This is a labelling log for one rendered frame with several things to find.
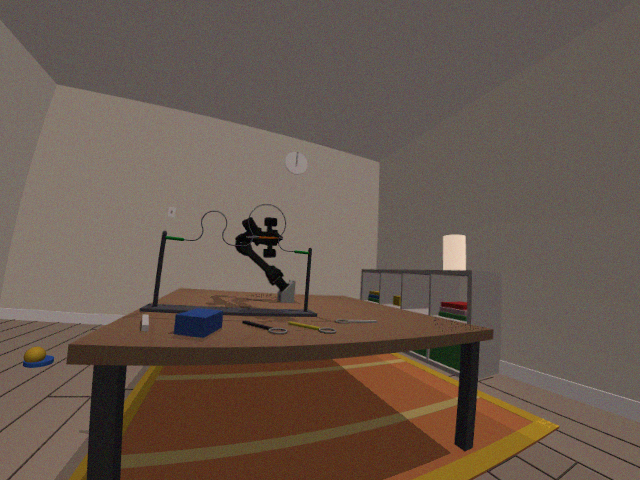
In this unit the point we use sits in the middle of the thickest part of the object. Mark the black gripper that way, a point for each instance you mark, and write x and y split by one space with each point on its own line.
269 252

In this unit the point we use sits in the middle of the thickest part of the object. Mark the blue rectangular block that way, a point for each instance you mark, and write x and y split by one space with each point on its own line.
198 322

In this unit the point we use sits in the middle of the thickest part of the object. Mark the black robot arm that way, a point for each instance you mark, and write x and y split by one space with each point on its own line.
272 273

